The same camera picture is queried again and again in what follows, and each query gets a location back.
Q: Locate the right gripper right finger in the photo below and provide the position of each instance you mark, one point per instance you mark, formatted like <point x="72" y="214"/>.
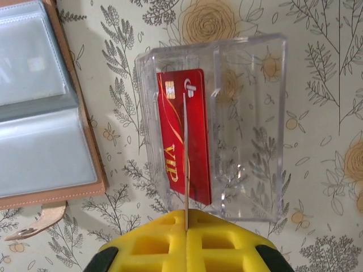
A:
<point x="227" y="249"/>

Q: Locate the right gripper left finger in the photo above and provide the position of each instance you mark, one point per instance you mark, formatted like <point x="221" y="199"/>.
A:
<point x="147" y="249"/>

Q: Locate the clear acrylic card box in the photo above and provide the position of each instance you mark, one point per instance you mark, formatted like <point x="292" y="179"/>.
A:
<point x="255" y="113"/>

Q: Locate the pink leather card holder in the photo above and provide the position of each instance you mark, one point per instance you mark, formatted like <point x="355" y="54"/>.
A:
<point x="42" y="150"/>

